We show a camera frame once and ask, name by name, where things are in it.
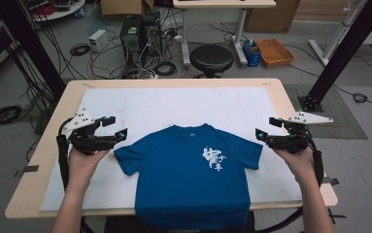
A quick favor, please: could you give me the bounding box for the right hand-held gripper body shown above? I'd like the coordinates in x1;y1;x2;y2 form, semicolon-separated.
268;111;334;155

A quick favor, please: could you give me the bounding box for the tiny coiled black cable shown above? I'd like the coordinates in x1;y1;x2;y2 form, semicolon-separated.
352;92;369;104

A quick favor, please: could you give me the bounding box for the black metal frame post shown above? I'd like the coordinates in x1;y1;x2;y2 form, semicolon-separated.
0;0;67;98
298;0;372;114

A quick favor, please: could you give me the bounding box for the small coiled black cable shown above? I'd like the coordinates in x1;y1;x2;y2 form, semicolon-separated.
69;43;92;57

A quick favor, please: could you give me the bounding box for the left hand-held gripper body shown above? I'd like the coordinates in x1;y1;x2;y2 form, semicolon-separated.
60;107;117;155

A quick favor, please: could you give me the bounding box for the person's right hand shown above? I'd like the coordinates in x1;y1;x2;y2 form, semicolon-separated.
272;147;318;188

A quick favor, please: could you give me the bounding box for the black computer tower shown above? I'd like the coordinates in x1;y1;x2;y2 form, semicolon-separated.
141;11;164;60
119;14;144;71

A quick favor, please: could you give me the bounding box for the grey floor mat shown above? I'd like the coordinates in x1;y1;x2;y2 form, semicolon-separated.
284;83;368;141

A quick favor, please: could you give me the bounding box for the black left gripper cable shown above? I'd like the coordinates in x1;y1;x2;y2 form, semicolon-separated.
55;116;94;233

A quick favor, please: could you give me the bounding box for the large brown cardboard box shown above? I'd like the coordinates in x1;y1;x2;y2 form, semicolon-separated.
245;0;301;34

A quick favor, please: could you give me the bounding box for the white table mat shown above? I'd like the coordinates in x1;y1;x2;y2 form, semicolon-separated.
40;85;304;213

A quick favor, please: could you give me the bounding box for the blue box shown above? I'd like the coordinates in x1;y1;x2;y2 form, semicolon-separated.
242;39;263;68

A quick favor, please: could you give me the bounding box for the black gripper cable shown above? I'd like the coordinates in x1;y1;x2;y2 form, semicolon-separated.
256;128;325;233
55;116;94;233

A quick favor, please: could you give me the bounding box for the blue t-shirt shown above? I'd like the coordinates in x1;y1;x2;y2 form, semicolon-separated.
114;123;264;231

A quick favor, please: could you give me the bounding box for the white power supply box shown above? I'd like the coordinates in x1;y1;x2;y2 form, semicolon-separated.
87;28;110;53

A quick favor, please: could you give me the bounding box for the round white table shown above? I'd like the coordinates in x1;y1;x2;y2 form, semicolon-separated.
21;0;86;23

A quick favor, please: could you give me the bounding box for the white-legged wooden desk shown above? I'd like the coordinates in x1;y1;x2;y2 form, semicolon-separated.
172;0;277;68

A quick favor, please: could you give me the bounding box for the black tape cross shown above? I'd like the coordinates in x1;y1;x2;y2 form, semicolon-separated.
326;208;348;225

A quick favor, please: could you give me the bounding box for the orange shallow tray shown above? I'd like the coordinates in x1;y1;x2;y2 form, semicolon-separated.
254;38;296;69

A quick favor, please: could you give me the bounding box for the black round stool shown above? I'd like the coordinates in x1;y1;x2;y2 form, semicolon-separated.
188;44;235;80

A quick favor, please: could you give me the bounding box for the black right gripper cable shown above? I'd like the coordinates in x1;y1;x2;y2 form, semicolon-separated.
256;128;325;233

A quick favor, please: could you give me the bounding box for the person's left hand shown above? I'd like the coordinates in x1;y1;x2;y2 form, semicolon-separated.
66;147;111;192

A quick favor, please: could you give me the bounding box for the white metal stand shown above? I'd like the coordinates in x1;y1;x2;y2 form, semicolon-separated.
308;0;369;68

